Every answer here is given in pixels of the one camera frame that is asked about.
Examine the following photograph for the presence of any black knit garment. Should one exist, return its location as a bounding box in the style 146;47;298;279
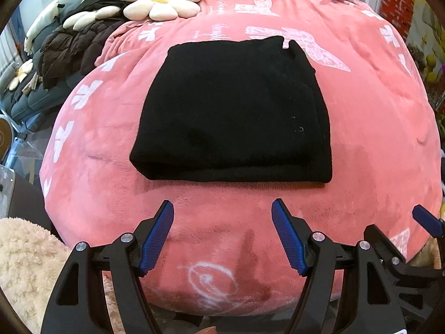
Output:
129;35;333;184

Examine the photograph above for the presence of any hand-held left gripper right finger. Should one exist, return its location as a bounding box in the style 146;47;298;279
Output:
271;199;406;334

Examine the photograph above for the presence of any small cream flower pillow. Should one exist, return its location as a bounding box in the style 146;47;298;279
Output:
8;59;34;93

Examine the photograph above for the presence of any cream fluffy blanket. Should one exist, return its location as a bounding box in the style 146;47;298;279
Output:
0;217;119;334

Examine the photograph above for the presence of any yellow flower plant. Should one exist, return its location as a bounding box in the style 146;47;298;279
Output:
405;3;445;119

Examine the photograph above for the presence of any dark brown furniture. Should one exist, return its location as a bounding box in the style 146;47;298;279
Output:
7;174;53;228

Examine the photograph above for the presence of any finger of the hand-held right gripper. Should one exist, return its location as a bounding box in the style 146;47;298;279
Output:
363;224;408;269
412;204;445;238

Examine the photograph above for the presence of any dark brown puffer jacket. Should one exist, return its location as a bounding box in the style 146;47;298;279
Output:
38;19;129;91

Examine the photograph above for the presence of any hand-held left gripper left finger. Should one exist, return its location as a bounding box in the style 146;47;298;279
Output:
40;200;174;334

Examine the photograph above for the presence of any grey-blue sofa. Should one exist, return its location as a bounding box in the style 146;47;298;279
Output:
0;24;70;123

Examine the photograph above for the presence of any pink printed blanket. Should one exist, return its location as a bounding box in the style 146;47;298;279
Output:
39;0;445;317

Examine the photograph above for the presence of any round wooden disc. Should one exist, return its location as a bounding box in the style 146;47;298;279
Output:
0;117;14;162

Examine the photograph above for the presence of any white long plush toy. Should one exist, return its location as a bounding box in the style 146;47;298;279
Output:
24;0;65;54

